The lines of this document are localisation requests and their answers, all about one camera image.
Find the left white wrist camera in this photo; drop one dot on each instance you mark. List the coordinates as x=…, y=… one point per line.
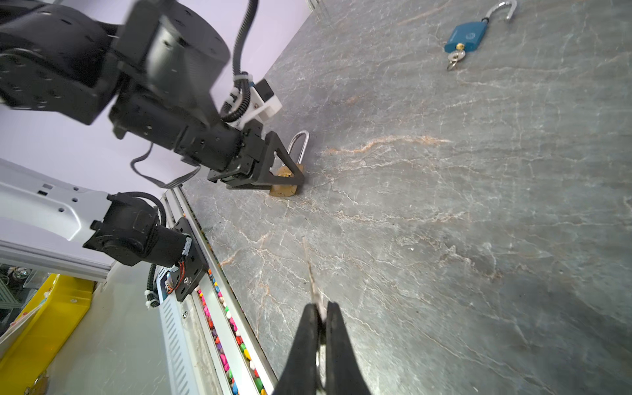
x=264, y=104

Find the aluminium front rail frame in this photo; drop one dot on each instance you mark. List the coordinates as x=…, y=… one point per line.
x=226, y=354

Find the brass padlock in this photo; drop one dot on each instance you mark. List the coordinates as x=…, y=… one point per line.
x=290, y=190

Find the white vented cable duct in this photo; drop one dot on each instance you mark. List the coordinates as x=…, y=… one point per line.
x=179, y=361

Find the blue padlock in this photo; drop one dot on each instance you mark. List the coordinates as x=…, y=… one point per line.
x=468, y=36

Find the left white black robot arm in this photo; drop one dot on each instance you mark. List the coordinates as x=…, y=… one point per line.
x=92, y=157

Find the yellow plastic bin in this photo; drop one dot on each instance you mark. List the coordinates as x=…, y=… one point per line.
x=40, y=331

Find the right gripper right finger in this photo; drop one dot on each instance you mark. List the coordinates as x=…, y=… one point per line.
x=343, y=374

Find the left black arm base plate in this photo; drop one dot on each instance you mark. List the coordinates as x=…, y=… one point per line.
x=195, y=262

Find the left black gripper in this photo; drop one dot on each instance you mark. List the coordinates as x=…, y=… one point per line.
x=241, y=159

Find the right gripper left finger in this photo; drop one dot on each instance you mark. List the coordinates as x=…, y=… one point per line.
x=301, y=375

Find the small silver key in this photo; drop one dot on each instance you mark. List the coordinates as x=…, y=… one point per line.
x=316, y=295

